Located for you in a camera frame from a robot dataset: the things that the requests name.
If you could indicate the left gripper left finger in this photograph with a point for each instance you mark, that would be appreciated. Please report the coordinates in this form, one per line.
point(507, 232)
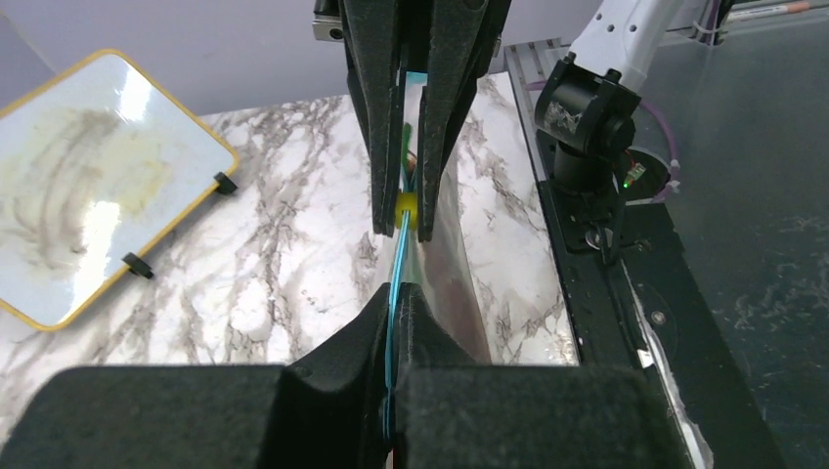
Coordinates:
point(319, 412)

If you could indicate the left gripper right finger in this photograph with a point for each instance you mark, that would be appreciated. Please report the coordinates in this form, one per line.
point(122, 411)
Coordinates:
point(452, 412)

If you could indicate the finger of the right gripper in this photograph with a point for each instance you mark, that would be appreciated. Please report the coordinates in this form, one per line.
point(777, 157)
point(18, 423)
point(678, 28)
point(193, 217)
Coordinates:
point(372, 45)
point(462, 41)

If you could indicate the clear zip top bag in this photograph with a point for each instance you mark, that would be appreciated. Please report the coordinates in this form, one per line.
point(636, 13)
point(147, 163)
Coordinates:
point(432, 304)

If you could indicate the green chili pepper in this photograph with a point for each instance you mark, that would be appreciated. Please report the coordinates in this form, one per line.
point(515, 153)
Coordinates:
point(408, 157)

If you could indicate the red meat slice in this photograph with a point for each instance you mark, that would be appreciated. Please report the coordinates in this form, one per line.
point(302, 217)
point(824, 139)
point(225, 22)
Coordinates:
point(454, 302)

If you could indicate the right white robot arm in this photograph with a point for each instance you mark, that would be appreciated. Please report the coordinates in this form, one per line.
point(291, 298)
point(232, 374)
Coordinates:
point(586, 105)

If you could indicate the wood framed whiteboard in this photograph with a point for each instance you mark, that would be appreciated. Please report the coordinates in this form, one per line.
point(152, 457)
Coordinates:
point(98, 165)

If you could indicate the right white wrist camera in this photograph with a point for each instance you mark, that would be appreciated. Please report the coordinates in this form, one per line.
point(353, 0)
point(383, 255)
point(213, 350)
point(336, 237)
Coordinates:
point(326, 22)

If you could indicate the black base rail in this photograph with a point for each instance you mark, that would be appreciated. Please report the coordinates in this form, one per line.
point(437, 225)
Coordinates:
point(630, 297)

